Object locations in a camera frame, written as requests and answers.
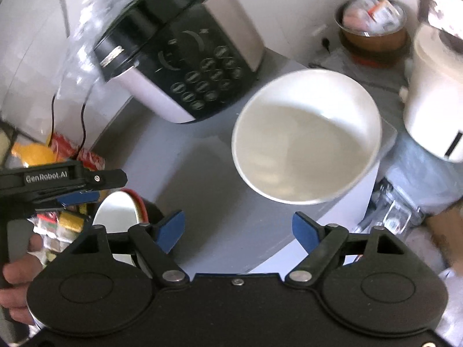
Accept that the red and black bowl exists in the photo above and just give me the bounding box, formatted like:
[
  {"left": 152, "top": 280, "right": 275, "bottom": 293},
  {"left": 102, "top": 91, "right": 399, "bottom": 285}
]
[{"left": 122, "top": 188, "right": 164, "bottom": 224}]

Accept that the brown pot with packets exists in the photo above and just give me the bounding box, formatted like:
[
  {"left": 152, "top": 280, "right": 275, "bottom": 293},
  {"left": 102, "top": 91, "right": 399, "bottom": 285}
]
[{"left": 334, "top": 0, "right": 410, "bottom": 68}]

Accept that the red soda can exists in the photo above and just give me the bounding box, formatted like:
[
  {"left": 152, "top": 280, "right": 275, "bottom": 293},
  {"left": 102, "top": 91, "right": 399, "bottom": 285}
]
[
  {"left": 77, "top": 149, "right": 105, "bottom": 171},
  {"left": 49, "top": 132, "right": 78, "bottom": 161}
]

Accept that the person's left hand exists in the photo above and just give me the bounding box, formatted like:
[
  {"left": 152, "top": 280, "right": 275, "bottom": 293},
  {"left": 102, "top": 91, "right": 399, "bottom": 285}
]
[{"left": 1, "top": 233, "right": 43, "bottom": 325}]

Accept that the silver black rice cooker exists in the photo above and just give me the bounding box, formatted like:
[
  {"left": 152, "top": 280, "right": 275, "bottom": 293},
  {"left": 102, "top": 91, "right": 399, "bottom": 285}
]
[{"left": 93, "top": 0, "right": 265, "bottom": 124}]

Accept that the black power cable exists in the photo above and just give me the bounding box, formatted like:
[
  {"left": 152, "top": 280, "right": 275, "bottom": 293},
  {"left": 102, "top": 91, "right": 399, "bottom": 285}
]
[{"left": 34, "top": 0, "right": 90, "bottom": 160}]

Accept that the white patterned ceramic bowl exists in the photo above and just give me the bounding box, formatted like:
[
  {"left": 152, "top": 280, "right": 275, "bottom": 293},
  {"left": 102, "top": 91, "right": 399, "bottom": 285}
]
[{"left": 231, "top": 69, "right": 382, "bottom": 205}]

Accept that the orange juice bottle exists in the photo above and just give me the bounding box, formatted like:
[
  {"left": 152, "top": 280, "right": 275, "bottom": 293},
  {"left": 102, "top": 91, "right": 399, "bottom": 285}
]
[{"left": 11, "top": 143, "right": 58, "bottom": 168}]

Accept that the white appliance beside counter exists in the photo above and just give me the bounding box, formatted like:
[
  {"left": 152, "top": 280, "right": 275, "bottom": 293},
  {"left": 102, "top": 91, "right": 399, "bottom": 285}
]
[{"left": 400, "top": 0, "right": 462, "bottom": 163}]

